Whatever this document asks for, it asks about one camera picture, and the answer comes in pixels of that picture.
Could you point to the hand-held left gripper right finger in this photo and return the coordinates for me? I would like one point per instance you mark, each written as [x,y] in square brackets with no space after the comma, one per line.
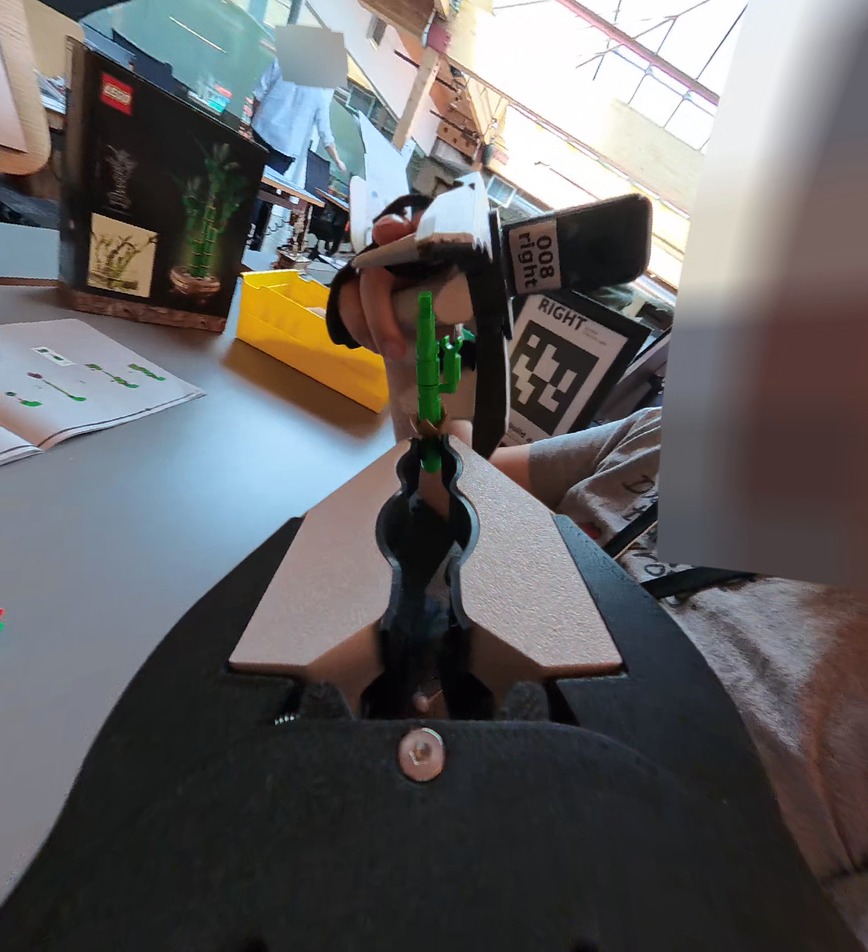
[538,595]

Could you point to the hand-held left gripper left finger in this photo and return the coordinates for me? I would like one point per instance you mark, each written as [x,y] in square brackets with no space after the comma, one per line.
[315,595]

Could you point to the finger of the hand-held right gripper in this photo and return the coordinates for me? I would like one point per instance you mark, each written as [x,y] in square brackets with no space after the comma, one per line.
[456,216]
[419,253]

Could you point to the lego instruction booklet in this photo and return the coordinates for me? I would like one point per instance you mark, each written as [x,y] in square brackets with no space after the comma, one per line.
[69,401]

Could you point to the black lego box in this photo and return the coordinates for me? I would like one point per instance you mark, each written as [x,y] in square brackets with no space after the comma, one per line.
[159,149]

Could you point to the person's right hand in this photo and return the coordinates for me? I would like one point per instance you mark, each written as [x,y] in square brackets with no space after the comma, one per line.
[378,312]

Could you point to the background desk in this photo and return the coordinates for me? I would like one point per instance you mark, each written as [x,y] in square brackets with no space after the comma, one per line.
[292,186]

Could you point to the yellow plastic bin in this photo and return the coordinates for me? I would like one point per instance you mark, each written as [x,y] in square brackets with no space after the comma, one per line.
[285,327]

